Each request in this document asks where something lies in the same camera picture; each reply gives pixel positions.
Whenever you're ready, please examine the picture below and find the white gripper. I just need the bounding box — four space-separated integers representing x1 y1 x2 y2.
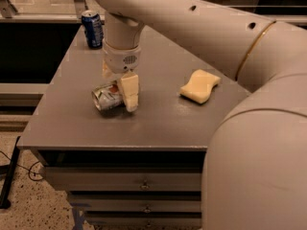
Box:
103 42 141 112

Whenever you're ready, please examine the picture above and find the white green 7up can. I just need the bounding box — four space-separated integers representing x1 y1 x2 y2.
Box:
91 82 124 111

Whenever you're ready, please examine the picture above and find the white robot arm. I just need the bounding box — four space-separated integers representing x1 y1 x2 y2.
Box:
96 0 307 230

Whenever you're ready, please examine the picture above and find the blue soda can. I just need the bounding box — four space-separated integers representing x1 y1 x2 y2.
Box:
82 10 103 49

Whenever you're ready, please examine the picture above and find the yellow sponge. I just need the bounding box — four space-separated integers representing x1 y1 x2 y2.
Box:
179 69 221 104

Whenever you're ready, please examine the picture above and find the grey drawer cabinet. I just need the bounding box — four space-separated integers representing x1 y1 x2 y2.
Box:
16 24 251 230

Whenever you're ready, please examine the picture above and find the top grey drawer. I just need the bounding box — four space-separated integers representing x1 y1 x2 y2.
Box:
41 167 201 192

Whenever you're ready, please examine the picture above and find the grey drawer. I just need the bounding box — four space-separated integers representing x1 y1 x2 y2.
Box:
68 192 201 213
41 167 201 192
84 212 201 227

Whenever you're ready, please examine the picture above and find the middle grey drawer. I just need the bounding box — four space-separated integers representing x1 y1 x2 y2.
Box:
68 192 201 213

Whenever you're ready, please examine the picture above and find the black stand leg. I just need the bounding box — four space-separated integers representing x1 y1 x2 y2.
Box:
0 137 20 209

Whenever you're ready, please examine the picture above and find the bottom grey drawer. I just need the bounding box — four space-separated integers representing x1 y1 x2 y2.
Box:
84 212 201 227

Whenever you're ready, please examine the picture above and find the metal window rail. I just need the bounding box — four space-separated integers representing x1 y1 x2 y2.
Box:
0 10 83 24

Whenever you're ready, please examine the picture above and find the black floor cable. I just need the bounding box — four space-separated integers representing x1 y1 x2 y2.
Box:
0 150 44 182

